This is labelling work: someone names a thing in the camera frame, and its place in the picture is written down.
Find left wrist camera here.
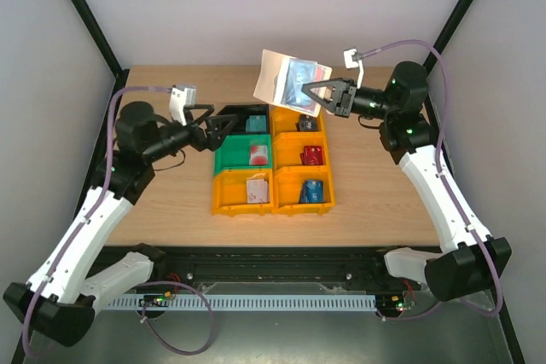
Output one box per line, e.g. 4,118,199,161
169,84,197,126

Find yellow bin front left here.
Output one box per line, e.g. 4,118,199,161
212,168,275,217

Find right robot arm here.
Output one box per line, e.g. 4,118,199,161
302,61,512,302

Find black bin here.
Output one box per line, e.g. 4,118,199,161
218,104,270,135

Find red white card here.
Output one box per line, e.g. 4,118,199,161
249,144,270,166

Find black aluminium frame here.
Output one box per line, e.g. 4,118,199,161
12,0,546,364

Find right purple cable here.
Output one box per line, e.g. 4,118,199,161
360,38,505,323

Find yellow bin front right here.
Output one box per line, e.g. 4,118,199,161
273,165,336,216

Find green bin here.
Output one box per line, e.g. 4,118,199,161
213,134,272,176

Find yellow bin middle right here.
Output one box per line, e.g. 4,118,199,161
272,131,329,170

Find grey cable duct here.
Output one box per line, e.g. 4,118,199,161
106,293,376,312

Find yellow bin back right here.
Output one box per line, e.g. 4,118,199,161
270,107,305,137

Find teal card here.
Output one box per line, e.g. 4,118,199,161
245,115,269,134

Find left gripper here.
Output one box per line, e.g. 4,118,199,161
144,105,239,165

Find dark blue card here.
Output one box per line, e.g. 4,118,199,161
296,114,319,132

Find yellow bin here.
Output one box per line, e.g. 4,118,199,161
212,168,275,217
273,165,336,216
272,131,329,170
270,107,305,137

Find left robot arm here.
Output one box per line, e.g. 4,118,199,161
3,101,237,346

